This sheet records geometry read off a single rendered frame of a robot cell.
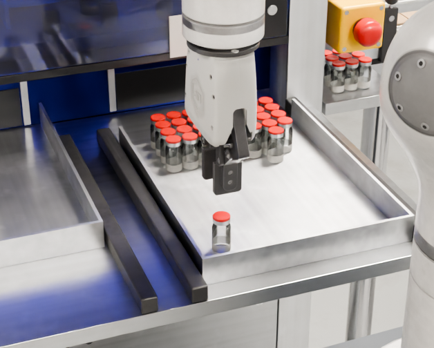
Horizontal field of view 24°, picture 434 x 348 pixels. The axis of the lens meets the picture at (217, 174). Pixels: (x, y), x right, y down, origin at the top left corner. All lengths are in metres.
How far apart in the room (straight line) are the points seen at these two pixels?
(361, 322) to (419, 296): 1.10
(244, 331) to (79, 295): 0.62
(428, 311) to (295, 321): 0.83
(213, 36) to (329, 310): 1.62
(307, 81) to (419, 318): 0.64
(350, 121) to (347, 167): 2.16
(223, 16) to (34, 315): 0.37
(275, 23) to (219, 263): 0.45
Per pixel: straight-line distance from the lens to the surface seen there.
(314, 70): 1.49
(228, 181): 1.09
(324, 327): 2.49
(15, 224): 1.23
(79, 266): 1.15
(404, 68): 0.74
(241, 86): 1.01
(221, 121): 1.02
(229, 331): 1.67
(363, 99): 1.55
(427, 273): 0.88
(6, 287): 1.13
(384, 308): 2.57
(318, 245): 1.14
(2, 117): 1.45
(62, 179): 1.32
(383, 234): 1.18
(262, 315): 1.68
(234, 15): 0.99
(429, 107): 0.73
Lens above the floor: 1.53
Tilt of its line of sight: 29 degrees down
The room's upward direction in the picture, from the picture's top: straight up
